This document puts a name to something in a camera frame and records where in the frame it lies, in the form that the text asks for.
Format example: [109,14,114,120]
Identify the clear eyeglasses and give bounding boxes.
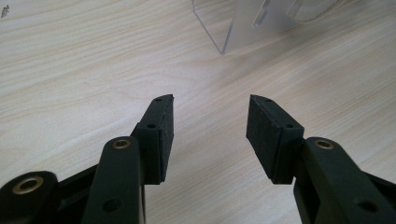
[285,0,344,24]

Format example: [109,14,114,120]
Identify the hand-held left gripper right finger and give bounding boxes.
[246,94,305,185]

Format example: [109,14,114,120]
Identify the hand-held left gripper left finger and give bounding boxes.
[131,93,175,186]

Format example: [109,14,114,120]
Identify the clear acrylic slotted rack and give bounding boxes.
[191,0,312,56]

